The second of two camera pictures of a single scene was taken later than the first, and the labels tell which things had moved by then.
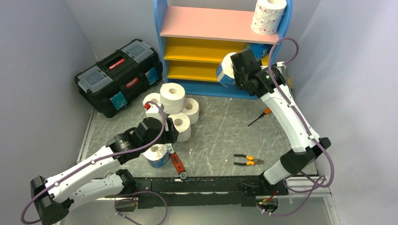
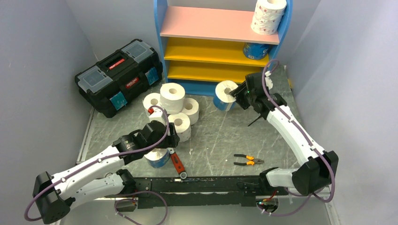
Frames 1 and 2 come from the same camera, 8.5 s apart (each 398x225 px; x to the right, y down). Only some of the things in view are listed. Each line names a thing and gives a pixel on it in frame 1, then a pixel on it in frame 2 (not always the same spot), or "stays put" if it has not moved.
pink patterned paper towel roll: x=268 y=16 stays put
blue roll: x=225 y=72 → x=223 y=100
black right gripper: x=237 y=78 → x=239 y=91
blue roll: x=158 y=156 stays put
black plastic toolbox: x=110 y=84 stays put
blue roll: x=259 y=50 stays put
